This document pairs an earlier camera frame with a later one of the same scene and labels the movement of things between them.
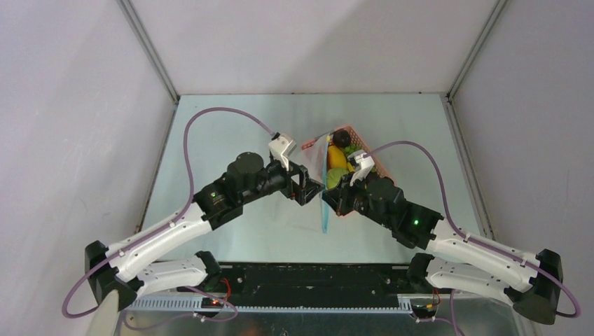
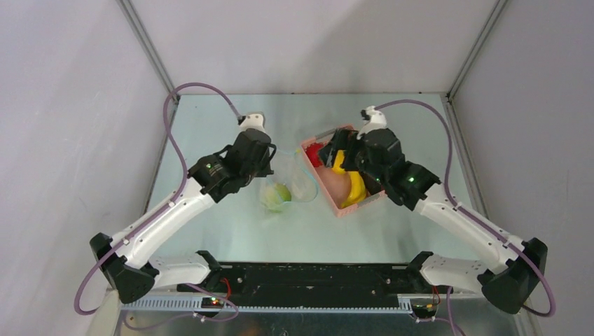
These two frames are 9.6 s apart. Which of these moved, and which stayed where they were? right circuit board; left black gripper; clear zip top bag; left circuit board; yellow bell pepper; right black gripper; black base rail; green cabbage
Moved: green cabbage; left black gripper; clear zip top bag; right black gripper
Stayed: yellow bell pepper; black base rail; right circuit board; left circuit board
